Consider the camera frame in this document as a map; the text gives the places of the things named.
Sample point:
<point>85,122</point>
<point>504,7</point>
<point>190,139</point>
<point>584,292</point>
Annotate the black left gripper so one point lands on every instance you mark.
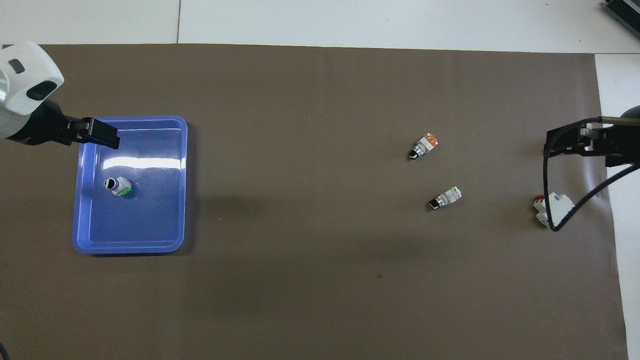
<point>45,127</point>

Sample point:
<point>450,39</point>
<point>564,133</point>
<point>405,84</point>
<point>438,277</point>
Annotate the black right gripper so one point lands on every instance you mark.
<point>622,145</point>

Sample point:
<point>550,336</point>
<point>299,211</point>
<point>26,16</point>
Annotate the green selector switch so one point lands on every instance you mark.
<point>446,197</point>
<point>119,186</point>

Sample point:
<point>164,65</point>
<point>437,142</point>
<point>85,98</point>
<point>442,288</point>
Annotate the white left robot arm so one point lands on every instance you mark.
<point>25,80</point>

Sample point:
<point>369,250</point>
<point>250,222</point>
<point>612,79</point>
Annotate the white red circuit breaker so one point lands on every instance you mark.
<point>562,202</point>

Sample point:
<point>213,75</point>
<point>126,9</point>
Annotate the blue plastic tray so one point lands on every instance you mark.
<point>130,220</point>

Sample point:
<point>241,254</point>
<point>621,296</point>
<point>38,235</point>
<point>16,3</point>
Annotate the grey ribbed device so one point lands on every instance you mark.
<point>625,10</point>

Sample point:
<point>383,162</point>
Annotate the brown table mat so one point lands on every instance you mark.
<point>300,280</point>

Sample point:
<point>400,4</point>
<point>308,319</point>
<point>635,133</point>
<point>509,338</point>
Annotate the orange selector switch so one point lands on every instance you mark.
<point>425,145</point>

